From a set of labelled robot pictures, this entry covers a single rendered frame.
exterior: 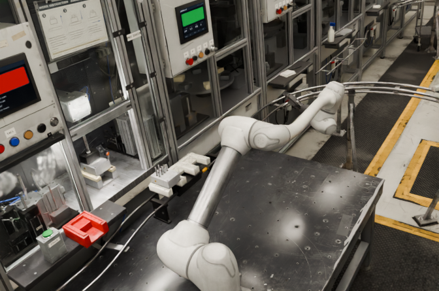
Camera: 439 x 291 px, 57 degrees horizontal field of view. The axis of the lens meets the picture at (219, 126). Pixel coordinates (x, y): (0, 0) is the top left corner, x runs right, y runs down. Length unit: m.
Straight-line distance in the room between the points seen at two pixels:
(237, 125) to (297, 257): 0.66
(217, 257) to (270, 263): 0.40
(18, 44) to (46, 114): 0.30
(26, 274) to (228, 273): 0.82
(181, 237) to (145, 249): 0.41
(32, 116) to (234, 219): 1.11
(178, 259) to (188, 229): 0.12
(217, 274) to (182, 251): 0.20
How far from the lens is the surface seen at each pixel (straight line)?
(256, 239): 2.06
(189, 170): 2.25
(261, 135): 1.75
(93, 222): 1.94
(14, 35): 1.70
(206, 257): 1.62
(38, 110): 1.77
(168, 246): 1.77
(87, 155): 2.22
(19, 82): 1.69
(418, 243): 3.11
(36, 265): 1.92
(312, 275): 1.90
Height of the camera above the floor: 2.10
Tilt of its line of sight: 27 degrees down
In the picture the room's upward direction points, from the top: 7 degrees counter-clockwise
